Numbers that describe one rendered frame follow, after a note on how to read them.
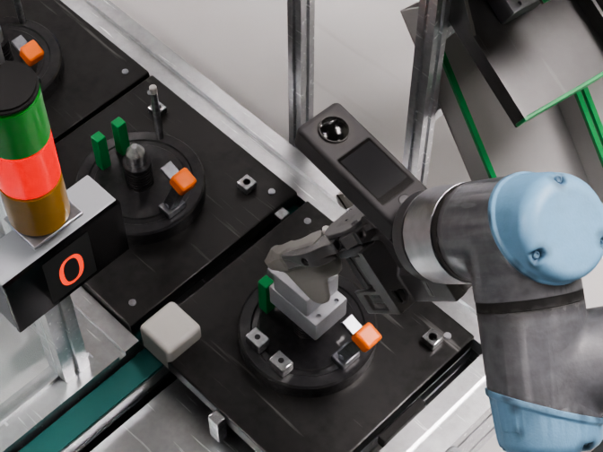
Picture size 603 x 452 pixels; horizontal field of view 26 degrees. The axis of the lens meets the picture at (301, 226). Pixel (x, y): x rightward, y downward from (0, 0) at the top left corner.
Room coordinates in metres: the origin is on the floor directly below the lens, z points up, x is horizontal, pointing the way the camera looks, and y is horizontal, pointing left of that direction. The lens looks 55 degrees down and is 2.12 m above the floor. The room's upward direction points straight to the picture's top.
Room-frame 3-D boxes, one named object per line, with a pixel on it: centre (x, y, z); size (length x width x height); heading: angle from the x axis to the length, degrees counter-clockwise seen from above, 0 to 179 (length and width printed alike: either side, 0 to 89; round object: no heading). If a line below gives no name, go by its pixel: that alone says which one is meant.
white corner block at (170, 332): (0.66, 0.13, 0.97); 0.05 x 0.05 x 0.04; 45
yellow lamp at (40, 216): (0.61, 0.21, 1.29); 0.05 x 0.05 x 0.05
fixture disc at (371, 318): (0.66, -0.01, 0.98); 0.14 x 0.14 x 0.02
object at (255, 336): (0.64, 0.04, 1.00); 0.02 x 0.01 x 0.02; 45
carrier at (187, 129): (0.84, 0.17, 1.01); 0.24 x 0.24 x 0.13; 45
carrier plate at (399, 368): (0.66, -0.01, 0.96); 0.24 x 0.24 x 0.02; 45
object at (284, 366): (0.61, 0.02, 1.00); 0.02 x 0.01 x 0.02; 45
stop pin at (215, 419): (0.57, 0.08, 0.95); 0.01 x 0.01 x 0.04; 45
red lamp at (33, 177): (0.61, 0.21, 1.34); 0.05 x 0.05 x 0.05
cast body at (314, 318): (0.66, 0.00, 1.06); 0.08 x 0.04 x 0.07; 45
